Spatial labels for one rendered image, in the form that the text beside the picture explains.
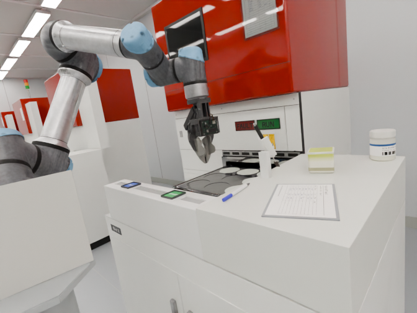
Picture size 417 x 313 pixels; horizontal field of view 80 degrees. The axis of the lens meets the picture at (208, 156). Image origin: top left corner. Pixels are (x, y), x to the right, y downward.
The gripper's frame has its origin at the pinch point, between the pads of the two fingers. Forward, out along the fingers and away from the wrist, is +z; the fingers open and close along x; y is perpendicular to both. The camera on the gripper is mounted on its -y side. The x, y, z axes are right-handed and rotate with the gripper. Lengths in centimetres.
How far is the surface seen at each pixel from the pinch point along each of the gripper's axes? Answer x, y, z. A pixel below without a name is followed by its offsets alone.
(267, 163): 13.9, 15.7, 2.9
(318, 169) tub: 26.0, 24.2, 6.7
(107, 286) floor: -41, -119, 102
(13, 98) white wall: -171, -780, -132
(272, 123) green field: 41.3, -11.5, -6.1
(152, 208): -20.3, 0.4, 11.3
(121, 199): -26.9, -19.5, 11.3
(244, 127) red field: 36.6, -25.8, -5.7
